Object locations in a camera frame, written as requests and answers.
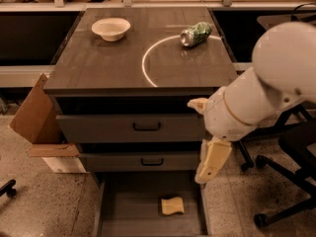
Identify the white bowl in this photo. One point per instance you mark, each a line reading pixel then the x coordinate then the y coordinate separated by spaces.
pixel 111 29

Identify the grey drawer cabinet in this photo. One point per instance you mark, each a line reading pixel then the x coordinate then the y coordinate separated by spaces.
pixel 147 72

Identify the yellow sponge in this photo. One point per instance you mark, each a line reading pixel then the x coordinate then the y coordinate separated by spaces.
pixel 172 205

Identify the grey top drawer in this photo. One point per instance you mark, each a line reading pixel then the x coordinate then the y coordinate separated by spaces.
pixel 131 128

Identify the black side table stand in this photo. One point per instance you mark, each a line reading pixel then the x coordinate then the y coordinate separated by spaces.
pixel 242 28

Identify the grey middle drawer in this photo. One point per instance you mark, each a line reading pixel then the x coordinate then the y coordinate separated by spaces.
pixel 140 161

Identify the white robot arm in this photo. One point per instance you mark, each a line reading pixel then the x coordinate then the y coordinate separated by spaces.
pixel 282 76

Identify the grey open bottom drawer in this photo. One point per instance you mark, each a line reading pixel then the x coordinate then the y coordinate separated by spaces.
pixel 129 205

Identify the green soda can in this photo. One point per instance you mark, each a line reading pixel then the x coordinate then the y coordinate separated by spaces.
pixel 195 34

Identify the black chair caster left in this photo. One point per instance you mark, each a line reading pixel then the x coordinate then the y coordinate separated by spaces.
pixel 8 189

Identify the brown cardboard box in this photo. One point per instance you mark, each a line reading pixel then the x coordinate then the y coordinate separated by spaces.
pixel 35 120

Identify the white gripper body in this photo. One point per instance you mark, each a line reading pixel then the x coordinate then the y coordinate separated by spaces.
pixel 219 115

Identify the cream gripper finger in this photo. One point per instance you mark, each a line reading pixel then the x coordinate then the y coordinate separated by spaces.
pixel 198 105
pixel 213 155

